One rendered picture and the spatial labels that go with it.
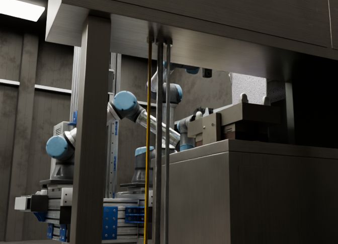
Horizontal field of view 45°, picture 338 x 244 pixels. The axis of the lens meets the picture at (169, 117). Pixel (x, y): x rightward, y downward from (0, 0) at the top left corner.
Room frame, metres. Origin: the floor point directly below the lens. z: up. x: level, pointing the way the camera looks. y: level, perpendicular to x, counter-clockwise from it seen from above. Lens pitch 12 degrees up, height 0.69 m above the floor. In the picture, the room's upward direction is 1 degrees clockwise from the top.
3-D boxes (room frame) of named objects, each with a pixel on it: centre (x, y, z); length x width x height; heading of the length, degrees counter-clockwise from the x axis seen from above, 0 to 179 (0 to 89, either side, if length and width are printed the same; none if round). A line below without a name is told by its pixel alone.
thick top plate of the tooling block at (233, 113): (1.53, -0.23, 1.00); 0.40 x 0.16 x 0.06; 24
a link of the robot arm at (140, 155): (2.55, 0.14, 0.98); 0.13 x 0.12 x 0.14; 111
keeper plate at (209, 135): (1.48, -0.15, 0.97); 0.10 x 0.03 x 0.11; 24
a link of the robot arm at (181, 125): (2.12, -0.10, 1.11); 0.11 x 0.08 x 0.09; 24
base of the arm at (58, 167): (2.28, 0.57, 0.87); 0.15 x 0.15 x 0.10
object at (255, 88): (1.62, -0.33, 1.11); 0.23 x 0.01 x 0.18; 24
